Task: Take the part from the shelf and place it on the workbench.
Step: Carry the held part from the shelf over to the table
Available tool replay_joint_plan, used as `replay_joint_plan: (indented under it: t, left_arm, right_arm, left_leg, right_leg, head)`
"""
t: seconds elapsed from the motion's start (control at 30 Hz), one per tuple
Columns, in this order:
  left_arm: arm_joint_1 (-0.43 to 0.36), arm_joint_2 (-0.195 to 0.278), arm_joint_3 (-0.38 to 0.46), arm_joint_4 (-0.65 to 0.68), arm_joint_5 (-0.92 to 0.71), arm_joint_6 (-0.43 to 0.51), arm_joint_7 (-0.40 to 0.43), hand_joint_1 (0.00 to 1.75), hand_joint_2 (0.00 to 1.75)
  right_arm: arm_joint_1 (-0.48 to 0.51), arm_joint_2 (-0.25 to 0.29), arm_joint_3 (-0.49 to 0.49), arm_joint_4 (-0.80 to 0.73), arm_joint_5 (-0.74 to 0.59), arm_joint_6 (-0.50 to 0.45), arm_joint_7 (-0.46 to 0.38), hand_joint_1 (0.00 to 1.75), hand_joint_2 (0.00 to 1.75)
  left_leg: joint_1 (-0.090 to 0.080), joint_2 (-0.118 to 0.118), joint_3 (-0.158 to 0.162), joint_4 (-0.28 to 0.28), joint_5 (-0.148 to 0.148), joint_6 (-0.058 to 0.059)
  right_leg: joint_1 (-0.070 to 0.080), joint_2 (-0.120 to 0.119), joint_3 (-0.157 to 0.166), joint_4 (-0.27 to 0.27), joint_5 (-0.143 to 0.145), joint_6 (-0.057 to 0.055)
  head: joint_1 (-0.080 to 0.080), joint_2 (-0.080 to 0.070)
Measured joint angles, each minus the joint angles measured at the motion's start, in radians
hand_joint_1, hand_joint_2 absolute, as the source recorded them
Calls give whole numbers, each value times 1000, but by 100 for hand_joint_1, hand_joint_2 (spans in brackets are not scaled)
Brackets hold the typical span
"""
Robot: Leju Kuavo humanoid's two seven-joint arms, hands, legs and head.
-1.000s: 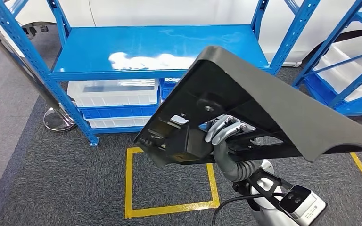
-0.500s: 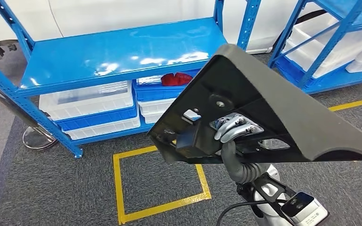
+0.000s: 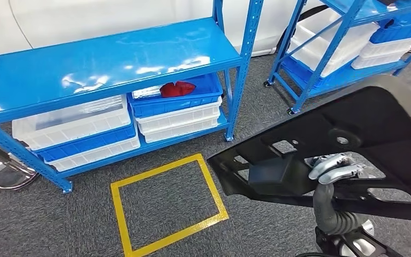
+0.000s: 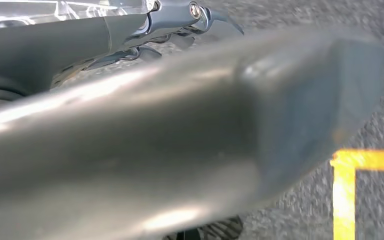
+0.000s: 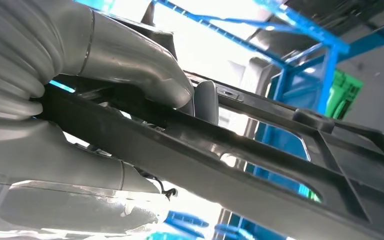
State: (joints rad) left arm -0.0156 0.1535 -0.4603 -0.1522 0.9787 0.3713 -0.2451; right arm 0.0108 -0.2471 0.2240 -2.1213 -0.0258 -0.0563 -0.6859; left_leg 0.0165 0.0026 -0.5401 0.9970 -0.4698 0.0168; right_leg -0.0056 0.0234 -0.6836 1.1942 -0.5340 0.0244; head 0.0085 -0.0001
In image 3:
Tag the red cloth item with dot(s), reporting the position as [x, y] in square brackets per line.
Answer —
[177, 89]

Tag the white car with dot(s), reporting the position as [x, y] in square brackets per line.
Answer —
[85, 17]

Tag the blue metal shelf rack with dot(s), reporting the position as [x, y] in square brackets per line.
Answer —
[354, 9]
[102, 60]

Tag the dark pole chrome base stand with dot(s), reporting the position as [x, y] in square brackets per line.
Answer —
[10, 177]

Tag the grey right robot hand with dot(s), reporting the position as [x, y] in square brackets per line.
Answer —
[324, 198]

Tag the white ribbed plastic piece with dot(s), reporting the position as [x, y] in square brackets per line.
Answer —
[147, 92]

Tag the black plastic plate bracket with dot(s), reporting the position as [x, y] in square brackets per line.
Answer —
[386, 117]

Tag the large white plastic bin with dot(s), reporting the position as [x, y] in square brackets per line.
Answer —
[333, 39]

